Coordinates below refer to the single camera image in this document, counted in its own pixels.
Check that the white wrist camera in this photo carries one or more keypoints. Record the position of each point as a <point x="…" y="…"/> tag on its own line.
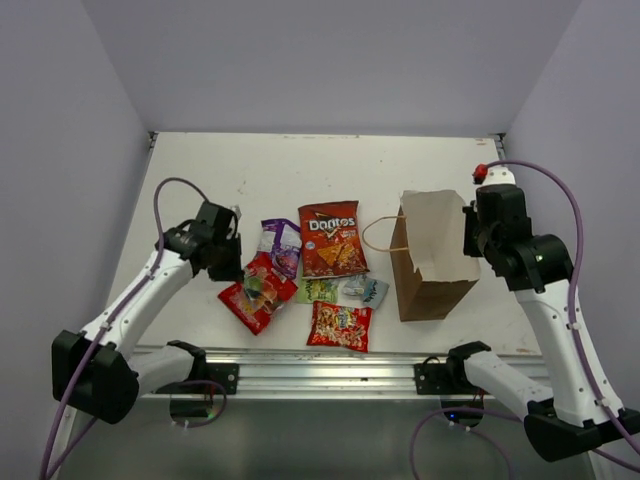
<point x="485" y="175"/>
<point x="237" y="211"/>

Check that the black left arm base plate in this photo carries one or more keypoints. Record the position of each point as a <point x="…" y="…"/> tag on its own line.
<point x="222" y="377"/>

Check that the aluminium table edge strip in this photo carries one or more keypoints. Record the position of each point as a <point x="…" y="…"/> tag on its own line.
<point x="500" y="146"/>

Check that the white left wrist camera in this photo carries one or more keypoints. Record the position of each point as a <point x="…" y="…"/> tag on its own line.
<point x="237" y="211"/>

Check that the green snack packet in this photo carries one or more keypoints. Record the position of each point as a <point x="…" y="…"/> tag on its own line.
<point x="322" y="290"/>

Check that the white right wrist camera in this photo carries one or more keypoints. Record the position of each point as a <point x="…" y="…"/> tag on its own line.
<point x="485" y="175"/>

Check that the red fruit candy bag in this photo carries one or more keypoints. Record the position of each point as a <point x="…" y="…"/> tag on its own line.
<point x="259" y="295"/>

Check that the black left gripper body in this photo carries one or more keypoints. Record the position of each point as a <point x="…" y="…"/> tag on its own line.
<point x="226" y="263"/>

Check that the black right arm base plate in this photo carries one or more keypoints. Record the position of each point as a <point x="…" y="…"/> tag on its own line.
<point x="432" y="377"/>

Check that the purple snack bag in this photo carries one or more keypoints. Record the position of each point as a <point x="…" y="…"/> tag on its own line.
<point x="281" y="240"/>

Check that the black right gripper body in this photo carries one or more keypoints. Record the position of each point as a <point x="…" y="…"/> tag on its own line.
<point x="487" y="242"/>

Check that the red Doritos chip bag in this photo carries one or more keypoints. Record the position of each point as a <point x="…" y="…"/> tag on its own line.
<point x="331" y="244"/>

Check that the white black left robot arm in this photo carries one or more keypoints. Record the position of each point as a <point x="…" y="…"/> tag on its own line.
<point x="95" y="370"/>

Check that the pale blue snack packet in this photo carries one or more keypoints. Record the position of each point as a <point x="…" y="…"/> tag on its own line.
<point x="370" y="291"/>

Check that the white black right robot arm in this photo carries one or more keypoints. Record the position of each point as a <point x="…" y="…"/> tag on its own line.
<point x="579" y="410"/>

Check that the red mixed snack bag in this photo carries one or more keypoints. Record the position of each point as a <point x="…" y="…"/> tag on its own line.
<point x="340" y="326"/>

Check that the brown paper bag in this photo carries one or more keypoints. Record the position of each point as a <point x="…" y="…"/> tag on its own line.
<point x="431" y="272"/>

